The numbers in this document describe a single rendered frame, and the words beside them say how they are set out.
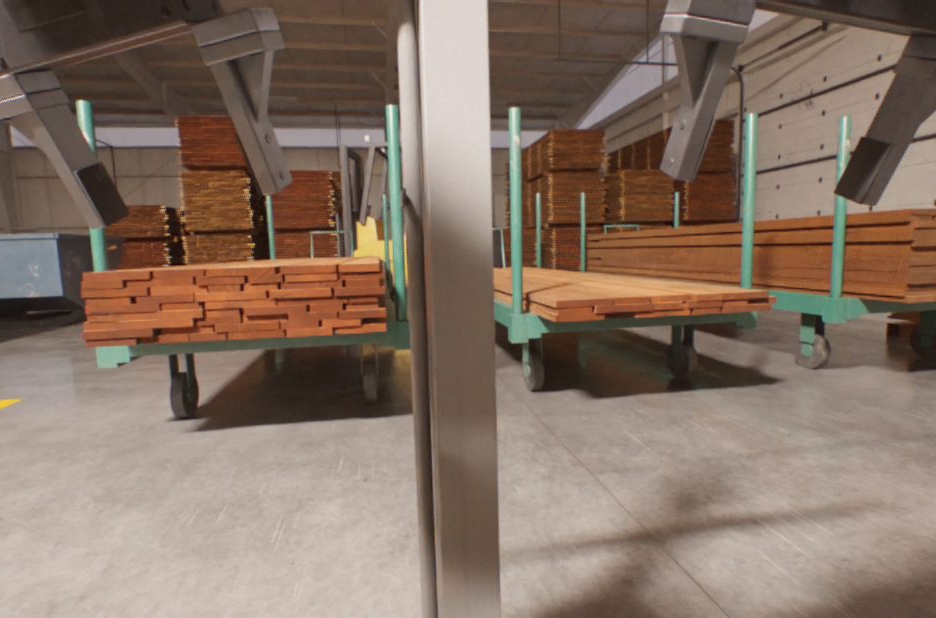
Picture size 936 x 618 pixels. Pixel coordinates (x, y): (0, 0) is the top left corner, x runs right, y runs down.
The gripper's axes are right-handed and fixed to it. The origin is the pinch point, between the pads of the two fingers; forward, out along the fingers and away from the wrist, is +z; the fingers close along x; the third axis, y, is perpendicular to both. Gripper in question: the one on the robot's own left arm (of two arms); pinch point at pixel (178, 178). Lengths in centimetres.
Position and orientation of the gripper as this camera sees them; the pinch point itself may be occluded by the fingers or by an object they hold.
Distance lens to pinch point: 40.7
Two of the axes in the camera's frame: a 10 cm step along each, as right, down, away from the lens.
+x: -9.8, 1.4, 1.7
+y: 0.8, -5.0, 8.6
